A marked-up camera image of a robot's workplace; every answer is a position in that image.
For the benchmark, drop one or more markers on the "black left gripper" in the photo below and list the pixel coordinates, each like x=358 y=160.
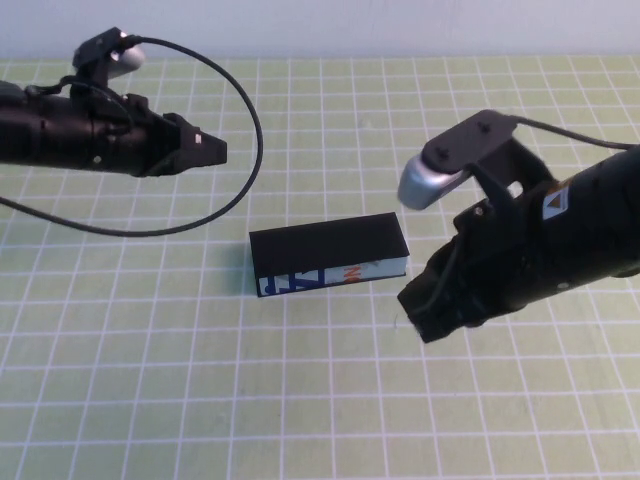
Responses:
x=115 y=140

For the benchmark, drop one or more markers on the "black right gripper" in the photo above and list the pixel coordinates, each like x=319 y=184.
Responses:
x=500 y=260

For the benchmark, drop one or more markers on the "black printed glasses case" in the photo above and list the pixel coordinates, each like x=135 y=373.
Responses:
x=325 y=245

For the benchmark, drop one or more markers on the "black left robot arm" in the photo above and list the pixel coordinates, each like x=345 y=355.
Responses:
x=30 y=130

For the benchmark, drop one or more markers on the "green white-grid tablecloth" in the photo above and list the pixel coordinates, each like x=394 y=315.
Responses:
x=200 y=375

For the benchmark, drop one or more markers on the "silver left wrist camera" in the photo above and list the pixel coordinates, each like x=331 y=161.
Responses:
x=129 y=60

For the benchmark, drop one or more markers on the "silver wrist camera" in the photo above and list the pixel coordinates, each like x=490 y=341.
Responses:
x=129 y=60
x=425 y=187

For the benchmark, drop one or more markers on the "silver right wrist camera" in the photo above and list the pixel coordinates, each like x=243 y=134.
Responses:
x=425 y=187

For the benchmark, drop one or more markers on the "black left camera bracket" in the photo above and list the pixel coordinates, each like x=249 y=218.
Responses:
x=95 y=50

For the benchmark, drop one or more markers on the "black camera bracket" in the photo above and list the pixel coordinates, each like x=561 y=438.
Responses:
x=475 y=140
x=95 y=50

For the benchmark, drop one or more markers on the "black right camera bracket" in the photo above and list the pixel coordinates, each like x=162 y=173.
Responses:
x=475 y=140

